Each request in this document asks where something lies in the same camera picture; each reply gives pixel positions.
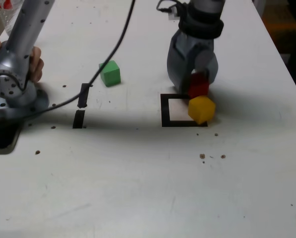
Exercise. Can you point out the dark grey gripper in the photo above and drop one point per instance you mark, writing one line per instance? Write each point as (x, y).
(202, 44)

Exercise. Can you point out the red cube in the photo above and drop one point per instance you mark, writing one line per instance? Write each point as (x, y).
(199, 86)

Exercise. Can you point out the yellow cube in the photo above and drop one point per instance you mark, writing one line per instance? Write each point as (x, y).
(201, 109)

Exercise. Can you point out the green cube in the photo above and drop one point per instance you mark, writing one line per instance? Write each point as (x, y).
(110, 74)

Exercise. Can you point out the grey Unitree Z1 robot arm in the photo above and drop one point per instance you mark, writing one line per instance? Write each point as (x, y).
(26, 29)

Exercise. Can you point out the black tape square outline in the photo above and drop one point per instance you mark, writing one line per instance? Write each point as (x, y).
(165, 111)

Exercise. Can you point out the person's hand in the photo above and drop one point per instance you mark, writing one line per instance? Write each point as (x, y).
(36, 67)

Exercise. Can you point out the black tape strip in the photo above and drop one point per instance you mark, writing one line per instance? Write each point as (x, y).
(83, 95)

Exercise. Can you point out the black mounting plate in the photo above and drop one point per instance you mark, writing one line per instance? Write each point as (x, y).
(1, 136)

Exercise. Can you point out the white camera box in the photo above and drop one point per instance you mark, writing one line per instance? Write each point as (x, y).
(174, 15)

